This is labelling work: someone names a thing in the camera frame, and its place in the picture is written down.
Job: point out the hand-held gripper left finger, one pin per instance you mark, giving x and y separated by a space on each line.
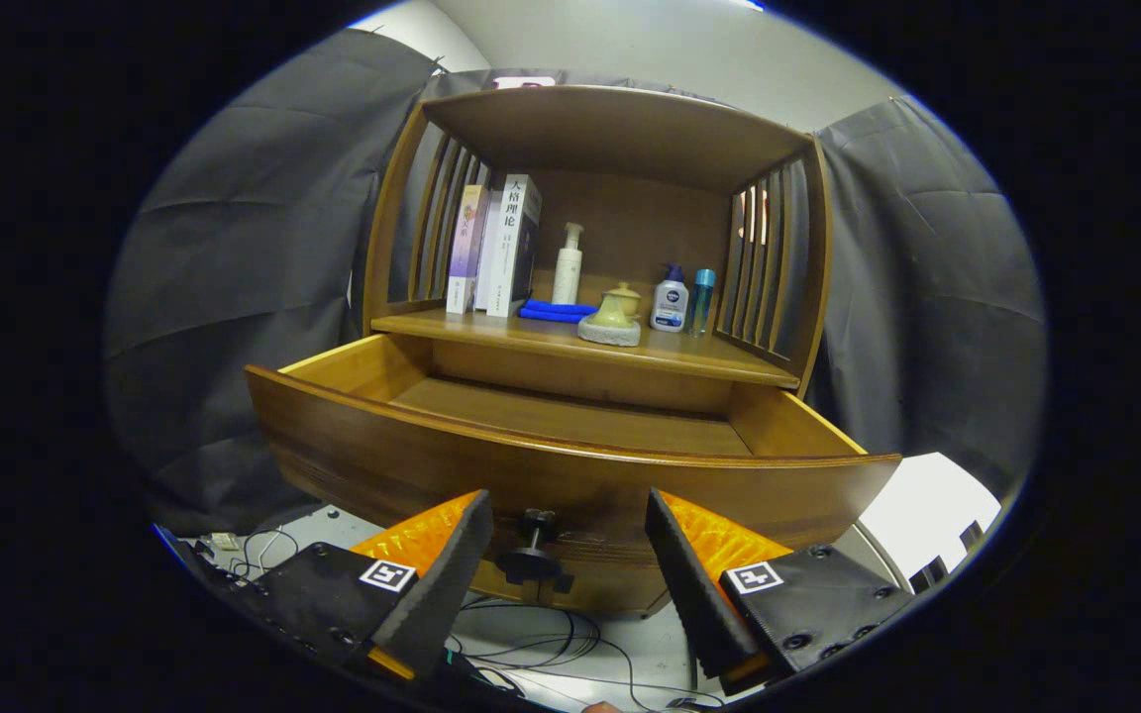
447 594

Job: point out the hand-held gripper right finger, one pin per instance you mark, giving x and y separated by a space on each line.
694 604

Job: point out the black drawer knob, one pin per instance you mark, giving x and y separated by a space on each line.
531 557

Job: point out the wooden drawer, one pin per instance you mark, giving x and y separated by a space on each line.
382 465

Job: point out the pale green sponge brush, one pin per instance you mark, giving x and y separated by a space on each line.
610 322

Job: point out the wooden countertop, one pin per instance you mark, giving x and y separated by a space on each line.
531 335

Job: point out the wooden cabinet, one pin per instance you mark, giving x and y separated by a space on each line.
630 218

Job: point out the small white adapter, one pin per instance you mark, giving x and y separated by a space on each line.
224 541

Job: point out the white flat panel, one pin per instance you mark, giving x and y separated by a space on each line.
927 505

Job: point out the folded blue cloth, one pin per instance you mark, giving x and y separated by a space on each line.
553 311

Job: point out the white lotion bottle blue cap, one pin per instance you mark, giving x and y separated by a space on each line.
670 302

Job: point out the slim teal bottle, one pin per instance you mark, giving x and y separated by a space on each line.
701 297

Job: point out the yellow lidded teacup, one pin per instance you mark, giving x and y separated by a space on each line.
627 294

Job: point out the thin white book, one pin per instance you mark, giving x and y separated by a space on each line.
487 253

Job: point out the white pump bottle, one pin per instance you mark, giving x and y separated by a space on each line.
568 267

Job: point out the purple book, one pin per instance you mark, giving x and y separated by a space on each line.
466 243

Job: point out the thick white book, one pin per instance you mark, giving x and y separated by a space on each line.
511 243

